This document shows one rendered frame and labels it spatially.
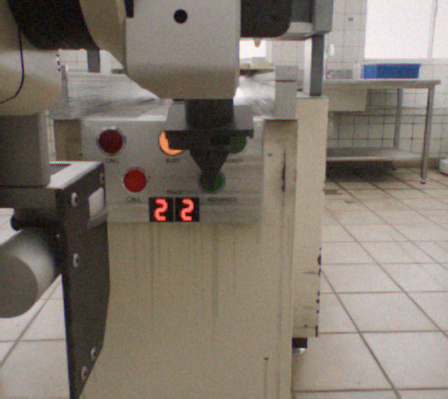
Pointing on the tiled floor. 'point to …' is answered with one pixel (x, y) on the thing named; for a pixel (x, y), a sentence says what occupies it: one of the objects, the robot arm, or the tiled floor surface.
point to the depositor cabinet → (308, 216)
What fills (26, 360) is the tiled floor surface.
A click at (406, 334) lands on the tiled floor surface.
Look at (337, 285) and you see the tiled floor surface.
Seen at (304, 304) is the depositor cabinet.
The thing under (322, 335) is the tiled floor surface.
